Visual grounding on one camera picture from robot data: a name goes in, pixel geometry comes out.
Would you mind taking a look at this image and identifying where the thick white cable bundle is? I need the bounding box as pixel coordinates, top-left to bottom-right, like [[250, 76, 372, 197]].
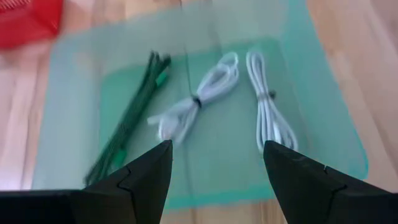
[[147, 51, 241, 146]]

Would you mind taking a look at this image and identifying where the thin white cable bundle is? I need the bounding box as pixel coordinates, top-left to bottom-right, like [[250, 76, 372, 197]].
[[245, 50, 300, 154]]

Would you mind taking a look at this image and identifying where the green black braided cable bundle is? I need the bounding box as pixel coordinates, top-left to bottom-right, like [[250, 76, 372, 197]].
[[83, 50, 172, 188]]

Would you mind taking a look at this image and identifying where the red plastic basket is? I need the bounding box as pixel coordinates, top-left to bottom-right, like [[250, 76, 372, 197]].
[[0, 0, 65, 50]]

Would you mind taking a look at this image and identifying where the teal translucent plastic bin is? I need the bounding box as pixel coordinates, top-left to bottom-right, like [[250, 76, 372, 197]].
[[30, 0, 370, 210]]

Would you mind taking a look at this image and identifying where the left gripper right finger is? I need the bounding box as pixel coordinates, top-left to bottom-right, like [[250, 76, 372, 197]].
[[263, 140, 398, 224]]

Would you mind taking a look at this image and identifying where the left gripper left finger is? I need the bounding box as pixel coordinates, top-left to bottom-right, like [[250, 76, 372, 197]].
[[0, 139, 174, 224]]

